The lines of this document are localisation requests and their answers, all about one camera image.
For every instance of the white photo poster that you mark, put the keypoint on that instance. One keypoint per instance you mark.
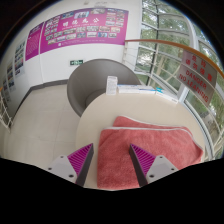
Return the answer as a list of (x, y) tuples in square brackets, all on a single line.
[(11, 76), (19, 59)]

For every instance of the white box with teal end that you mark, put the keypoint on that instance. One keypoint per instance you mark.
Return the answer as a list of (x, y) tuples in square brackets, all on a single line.
[(166, 95)]

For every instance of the red-lettered warning sign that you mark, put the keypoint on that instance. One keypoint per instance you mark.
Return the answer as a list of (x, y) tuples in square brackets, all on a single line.
[(196, 78)]

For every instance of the flat white box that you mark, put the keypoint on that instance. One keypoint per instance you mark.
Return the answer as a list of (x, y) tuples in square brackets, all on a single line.
[(128, 89), (147, 89)]

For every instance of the small upright white box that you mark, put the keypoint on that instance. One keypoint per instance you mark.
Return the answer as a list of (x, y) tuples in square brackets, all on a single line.
[(111, 85)]

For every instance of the narrow magenta text poster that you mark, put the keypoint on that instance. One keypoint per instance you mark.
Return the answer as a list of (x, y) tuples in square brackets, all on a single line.
[(34, 41)]

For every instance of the pink towel with white trim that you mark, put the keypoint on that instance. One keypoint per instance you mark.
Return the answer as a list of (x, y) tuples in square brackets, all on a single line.
[(113, 156)]

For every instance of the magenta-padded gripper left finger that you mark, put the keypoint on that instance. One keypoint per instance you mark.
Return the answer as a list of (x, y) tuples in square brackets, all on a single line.
[(81, 160)]

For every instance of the green exit sign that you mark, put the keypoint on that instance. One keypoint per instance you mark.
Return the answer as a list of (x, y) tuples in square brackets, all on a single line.
[(76, 62)]

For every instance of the grey round-backed chair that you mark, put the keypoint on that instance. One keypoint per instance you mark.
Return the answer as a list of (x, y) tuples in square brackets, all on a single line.
[(93, 80)]

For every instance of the large magenta photo poster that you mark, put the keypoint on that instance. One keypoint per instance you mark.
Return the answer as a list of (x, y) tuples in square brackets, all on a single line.
[(83, 30)]

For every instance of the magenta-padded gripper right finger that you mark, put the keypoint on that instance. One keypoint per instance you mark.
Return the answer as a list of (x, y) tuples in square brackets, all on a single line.
[(143, 159)]

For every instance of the white stair railing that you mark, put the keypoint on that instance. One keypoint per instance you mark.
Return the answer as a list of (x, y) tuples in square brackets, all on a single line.
[(5, 115)]

